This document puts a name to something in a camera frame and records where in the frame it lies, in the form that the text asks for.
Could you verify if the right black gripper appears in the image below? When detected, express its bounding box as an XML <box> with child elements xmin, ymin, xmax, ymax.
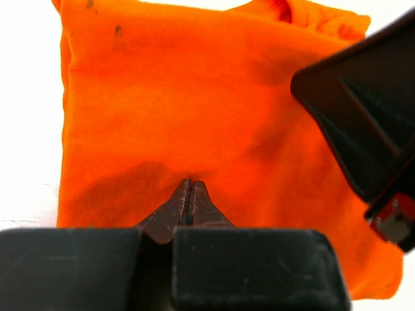
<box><xmin>290</xmin><ymin>10</ymin><xmax>414</xmax><ymax>253</ymax></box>

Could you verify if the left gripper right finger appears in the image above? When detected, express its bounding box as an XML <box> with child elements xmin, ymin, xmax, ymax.
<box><xmin>171</xmin><ymin>181</ymin><xmax>351</xmax><ymax>310</ymax></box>

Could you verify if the orange t shirt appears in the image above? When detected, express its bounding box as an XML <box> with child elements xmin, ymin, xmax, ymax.
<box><xmin>54</xmin><ymin>0</ymin><xmax>403</xmax><ymax>300</ymax></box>

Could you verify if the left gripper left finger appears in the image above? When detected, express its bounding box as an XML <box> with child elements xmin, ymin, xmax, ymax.
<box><xmin>1</xmin><ymin>179</ymin><xmax>192</xmax><ymax>310</ymax></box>

